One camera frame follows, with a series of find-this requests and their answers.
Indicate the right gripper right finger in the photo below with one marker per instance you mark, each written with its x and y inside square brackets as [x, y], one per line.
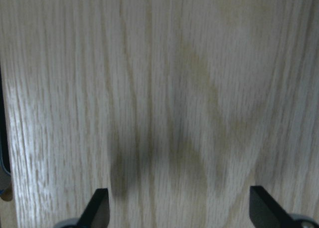
[265, 212]

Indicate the wooden drawer cabinet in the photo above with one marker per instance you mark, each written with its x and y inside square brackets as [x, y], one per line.
[176, 106]

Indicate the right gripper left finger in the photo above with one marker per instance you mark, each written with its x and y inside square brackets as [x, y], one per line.
[97, 212]

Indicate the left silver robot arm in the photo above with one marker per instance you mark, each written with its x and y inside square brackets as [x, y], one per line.
[5, 173]

